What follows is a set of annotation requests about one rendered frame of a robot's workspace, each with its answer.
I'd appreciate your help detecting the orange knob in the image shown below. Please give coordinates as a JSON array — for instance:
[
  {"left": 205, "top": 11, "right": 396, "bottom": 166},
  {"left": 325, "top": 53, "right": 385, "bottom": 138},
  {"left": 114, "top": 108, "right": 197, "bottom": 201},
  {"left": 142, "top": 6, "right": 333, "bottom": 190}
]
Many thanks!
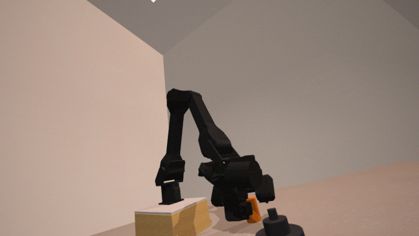
[{"left": 246, "top": 197, "right": 261, "bottom": 224}]

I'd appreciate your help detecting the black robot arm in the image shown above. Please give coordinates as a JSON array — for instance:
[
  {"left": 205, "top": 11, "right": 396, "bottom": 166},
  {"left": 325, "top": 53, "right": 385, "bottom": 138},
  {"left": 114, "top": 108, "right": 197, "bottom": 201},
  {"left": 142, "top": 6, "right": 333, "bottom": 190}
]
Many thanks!
[{"left": 155, "top": 88, "right": 263, "bottom": 222}]

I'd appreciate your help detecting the dark grey round pedestal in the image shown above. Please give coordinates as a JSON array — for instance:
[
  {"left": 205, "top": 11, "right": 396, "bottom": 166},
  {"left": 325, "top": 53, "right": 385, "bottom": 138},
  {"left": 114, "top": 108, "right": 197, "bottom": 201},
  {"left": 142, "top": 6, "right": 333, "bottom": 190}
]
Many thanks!
[{"left": 255, "top": 207, "right": 305, "bottom": 236}]

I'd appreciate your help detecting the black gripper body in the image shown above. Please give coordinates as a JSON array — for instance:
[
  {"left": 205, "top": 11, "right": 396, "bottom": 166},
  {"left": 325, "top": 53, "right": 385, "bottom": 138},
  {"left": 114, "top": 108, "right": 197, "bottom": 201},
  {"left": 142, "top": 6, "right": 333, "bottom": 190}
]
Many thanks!
[{"left": 211, "top": 174, "right": 275, "bottom": 207}]

